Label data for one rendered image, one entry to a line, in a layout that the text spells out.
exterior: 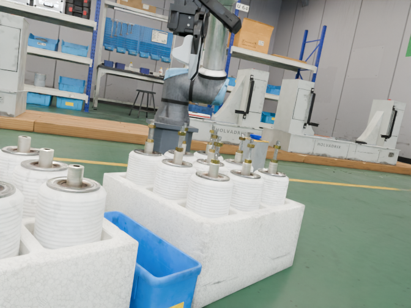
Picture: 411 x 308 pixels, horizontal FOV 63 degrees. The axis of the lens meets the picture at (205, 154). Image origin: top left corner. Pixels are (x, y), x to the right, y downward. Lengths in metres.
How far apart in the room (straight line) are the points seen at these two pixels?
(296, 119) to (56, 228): 3.15
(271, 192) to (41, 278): 0.58
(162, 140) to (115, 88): 7.85
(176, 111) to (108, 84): 7.82
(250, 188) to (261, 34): 5.64
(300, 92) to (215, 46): 2.25
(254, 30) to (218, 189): 5.65
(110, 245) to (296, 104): 3.09
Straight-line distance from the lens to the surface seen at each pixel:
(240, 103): 3.29
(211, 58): 1.34
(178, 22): 0.79
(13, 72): 2.88
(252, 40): 6.23
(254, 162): 1.13
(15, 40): 2.89
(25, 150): 0.74
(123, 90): 9.20
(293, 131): 3.51
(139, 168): 0.86
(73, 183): 0.53
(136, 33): 6.89
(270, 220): 0.82
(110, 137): 2.75
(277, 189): 0.89
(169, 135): 1.36
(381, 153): 4.26
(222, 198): 0.70
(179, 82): 1.38
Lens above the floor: 0.40
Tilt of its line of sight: 8 degrees down
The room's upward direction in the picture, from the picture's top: 10 degrees clockwise
